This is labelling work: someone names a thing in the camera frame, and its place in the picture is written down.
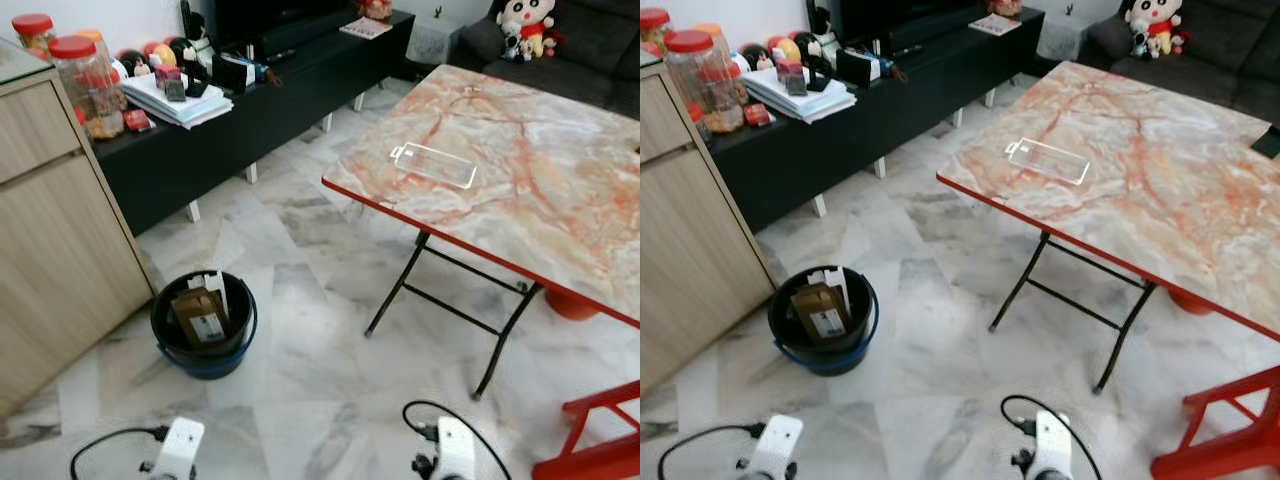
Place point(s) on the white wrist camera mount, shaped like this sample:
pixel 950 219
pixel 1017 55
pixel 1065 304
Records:
pixel 1053 445
pixel 180 445
pixel 778 442
pixel 455 450

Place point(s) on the orange lid jar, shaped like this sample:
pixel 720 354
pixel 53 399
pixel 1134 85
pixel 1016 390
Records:
pixel 712 30
pixel 92 36

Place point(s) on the red round bucket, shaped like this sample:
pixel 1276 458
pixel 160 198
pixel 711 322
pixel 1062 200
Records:
pixel 1190 300
pixel 572 305

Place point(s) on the white lace covered stool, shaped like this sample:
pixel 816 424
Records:
pixel 432 42
pixel 1062 38

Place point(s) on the stack of white papers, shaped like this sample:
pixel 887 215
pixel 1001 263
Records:
pixel 825 102
pixel 195 108

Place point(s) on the black rubbish bin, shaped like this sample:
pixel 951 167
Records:
pixel 205 360
pixel 825 358

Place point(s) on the clear plastic tray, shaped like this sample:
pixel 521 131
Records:
pixel 1082 174
pixel 470 178

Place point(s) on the brown carton with white label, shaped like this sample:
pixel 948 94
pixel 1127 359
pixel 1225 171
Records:
pixel 825 315
pixel 202 320

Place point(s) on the dark grey sofa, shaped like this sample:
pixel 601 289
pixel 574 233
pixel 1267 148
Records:
pixel 1230 60
pixel 590 50

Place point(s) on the marble pattern folding table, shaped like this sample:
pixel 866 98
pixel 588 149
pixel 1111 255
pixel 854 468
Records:
pixel 540 170
pixel 1160 165

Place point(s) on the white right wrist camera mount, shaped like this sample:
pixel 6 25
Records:
pixel 455 450
pixel 1053 445

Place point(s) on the white and pink magazine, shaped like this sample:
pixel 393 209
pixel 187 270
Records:
pixel 366 27
pixel 995 24

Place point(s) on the red plastic stool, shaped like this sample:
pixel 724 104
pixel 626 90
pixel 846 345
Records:
pixel 1230 430
pixel 600 440

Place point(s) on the black low TV console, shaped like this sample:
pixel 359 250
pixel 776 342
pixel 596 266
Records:
pixel 270 120
pixel 900 115

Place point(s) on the large red lid snack jar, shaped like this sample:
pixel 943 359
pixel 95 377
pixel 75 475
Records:
pixel 88 90
pixel 705 85

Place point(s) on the white paper scrap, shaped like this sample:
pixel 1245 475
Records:
pixel 836 285
pixel 218 288

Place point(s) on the red shirt boy doll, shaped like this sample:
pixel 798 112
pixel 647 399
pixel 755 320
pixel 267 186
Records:
pixel 1155 22
pixel 527 25

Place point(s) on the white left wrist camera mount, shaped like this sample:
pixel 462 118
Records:
pixel 778 442
pixel 180 445

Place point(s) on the small red packet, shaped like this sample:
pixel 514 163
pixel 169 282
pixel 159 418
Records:
pixel 757 114
pixel 138 120

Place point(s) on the light wood cabinet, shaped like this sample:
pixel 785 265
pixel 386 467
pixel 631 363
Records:
pixel 55 260
pixel 690 260

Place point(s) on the small red lid jar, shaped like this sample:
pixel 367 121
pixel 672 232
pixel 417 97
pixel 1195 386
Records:
pixel 655 28
pixel 33 32

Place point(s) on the small black box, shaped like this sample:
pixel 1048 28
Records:
pixel 235 73
pixel 858 66

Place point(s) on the small black stand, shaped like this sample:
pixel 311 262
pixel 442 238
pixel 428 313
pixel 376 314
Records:
pixel 1268 142

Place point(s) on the black television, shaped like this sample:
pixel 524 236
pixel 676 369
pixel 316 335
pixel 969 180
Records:
pixel 900 15
pixel 280 15

